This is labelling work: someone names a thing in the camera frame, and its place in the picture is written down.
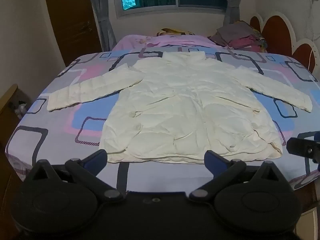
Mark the yellow printed pillow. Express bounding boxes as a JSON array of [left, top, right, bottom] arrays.
[[157, 28, 196, 37]]

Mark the wooden bedside cabinet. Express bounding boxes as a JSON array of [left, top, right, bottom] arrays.
[[0, 84, 33, 153]]

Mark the white puffer jacket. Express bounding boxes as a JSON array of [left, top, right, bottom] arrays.
[[47, 51, 313, 165]]

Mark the pile of folded clothes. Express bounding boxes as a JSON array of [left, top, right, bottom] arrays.
[[209, 20, 258, 47]]

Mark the pink blanket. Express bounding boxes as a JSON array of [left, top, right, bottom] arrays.
[[112, 34, 225, 53]]

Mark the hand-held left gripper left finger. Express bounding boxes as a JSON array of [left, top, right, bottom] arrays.
[[27, 149, 125, 203]]

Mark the colourful printed folded cloth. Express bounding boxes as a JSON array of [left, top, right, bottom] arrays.
[[252, 29, 268, 53]]

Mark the dark wooden door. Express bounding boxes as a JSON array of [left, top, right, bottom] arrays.
[[44, 0, 103, 67]]

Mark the brown and white headboard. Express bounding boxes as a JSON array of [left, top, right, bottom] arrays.
[[250, 11, 316, 73]]

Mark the bed with patterned sheet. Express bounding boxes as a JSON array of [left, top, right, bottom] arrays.
[[5, 49, 320, 193]]

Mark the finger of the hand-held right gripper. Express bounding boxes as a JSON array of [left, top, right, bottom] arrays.
[[287, 131, 320, 163]]

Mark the pink folded cloth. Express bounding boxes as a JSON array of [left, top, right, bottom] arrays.
[[228, 36, 263, 50]]

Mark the grey curtain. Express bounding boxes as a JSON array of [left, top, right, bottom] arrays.
[[220, 0, 247, 25], [85, 0, 117, 52]]

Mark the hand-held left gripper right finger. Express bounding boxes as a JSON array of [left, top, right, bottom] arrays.
[[189, 150, 288, 203]]

